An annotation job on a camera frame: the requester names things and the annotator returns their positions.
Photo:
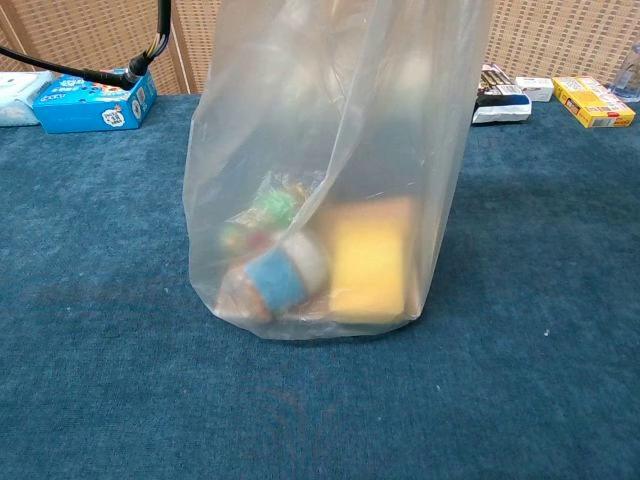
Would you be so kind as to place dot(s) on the brown bread packet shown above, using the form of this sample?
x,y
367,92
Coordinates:
x,y
237,300

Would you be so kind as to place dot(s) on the yellow cardboard box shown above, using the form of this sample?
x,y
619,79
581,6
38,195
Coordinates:
x,y
592,102

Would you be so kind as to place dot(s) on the clear water bottle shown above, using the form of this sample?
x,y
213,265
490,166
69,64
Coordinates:
x,y
627,80

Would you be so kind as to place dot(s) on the green snack packet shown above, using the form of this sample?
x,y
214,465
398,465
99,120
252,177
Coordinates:
x,y
272,207

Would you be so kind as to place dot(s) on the clear plastic bag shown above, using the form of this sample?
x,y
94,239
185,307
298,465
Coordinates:
x,y
310,125

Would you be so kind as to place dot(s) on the blue cookie box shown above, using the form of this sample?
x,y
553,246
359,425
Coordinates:
x,y
95,112

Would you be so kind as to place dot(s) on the black snack packet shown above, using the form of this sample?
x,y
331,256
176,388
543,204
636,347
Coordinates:
x,y
502,102

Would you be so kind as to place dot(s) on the small white box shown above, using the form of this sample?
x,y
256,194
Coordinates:
x,y
535,89

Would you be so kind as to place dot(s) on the light blue wet wipes pack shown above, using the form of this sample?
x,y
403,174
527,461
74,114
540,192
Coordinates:
x,y
17,100

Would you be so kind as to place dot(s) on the blue table cloth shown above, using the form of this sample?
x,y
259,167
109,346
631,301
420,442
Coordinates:
x,y
500,325

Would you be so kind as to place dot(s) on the rattan folding screen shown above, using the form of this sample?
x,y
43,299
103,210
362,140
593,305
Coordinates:
x,y
550,35

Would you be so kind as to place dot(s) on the white cup with blue label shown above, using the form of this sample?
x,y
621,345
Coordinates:
x,y
277,280

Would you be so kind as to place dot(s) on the yellow sponge block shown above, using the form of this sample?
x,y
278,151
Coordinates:
x,y
370,265

